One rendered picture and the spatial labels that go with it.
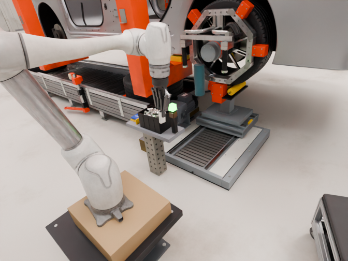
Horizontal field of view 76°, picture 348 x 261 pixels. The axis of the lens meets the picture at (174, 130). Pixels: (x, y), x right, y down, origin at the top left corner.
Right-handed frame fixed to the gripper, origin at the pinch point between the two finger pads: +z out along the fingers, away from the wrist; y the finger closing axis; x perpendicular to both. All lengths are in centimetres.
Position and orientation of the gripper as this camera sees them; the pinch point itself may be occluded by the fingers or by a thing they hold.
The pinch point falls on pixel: (161, 116)
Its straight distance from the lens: 108.7
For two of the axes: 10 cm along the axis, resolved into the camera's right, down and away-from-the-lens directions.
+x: 7.7, -3.5, 5.3
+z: 0.2, 8.4, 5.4
